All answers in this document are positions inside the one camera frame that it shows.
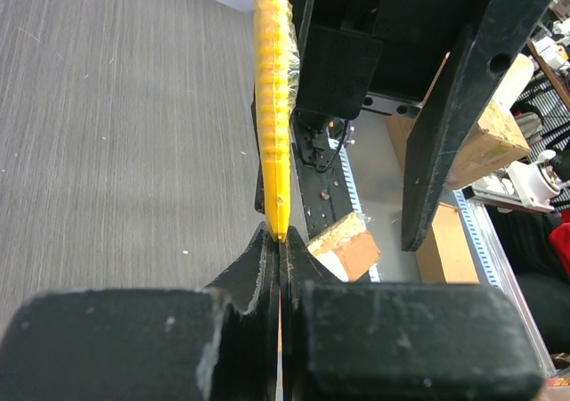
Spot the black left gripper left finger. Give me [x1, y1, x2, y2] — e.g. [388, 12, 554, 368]
[1, 225, 278, 400]

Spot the cardboard box on floor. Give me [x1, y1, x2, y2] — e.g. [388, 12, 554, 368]
[385, 53, 533, 192]

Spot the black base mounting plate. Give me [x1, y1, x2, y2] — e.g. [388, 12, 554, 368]
[292, 110, 354, 239]

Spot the brown cardboard express box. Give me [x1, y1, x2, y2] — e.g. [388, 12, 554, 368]
[307, 212, 381, 282]

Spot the white slotted cable duct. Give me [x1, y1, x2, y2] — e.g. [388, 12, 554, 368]
[338, 145, 502, 290]

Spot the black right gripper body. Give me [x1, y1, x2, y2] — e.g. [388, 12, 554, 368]
[290, 0, 482, 120]

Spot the yellow utility knife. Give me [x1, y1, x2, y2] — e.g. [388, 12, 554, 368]
[254, 0, 298, 242]

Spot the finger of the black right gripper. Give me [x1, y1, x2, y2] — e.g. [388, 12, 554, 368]
[401, 0, 552, 251]
[253, 84, 268, 217]

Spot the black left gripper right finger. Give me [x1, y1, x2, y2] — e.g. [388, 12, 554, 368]
[280, 228, 544, 400]

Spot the small cardboard box outside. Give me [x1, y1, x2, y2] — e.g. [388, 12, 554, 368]
[416, 202, 479, 283]

